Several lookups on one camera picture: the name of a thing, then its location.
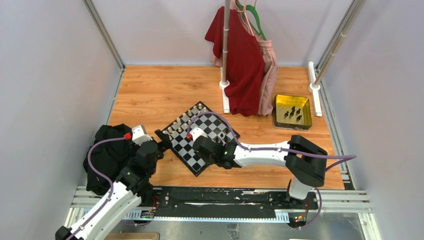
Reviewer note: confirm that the black and white chessboard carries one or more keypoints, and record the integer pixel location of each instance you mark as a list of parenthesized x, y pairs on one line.
[(196, 121)]

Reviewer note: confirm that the white rack base foot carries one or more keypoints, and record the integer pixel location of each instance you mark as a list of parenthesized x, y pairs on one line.
[(222, 85)]

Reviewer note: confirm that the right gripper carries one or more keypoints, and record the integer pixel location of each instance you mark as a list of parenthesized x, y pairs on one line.
[(208, 162)]

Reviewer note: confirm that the yellow tray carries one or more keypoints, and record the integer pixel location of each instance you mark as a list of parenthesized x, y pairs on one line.
[(291, 112)]

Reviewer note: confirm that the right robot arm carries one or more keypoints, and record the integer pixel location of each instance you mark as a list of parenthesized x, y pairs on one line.
[(304, 159)]

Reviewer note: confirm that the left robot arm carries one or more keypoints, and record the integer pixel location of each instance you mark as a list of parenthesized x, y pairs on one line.
[(130, 189)]

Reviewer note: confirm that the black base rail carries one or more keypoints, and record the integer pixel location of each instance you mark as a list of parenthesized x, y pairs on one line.
[(226, 203)]

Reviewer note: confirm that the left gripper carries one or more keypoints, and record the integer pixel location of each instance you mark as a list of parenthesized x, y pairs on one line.
[(166, 142)]

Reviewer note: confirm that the pink garment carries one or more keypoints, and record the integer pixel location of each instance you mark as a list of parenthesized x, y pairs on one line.
[(270, 65)]

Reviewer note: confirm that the green hanger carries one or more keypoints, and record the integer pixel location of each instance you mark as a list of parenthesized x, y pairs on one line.
[(256, 26)]

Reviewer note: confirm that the red shirt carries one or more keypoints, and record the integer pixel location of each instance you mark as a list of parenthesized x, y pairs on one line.
[(244, 68)]

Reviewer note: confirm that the black cloth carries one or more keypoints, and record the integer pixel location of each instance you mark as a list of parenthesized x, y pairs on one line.
[(111, 157)]

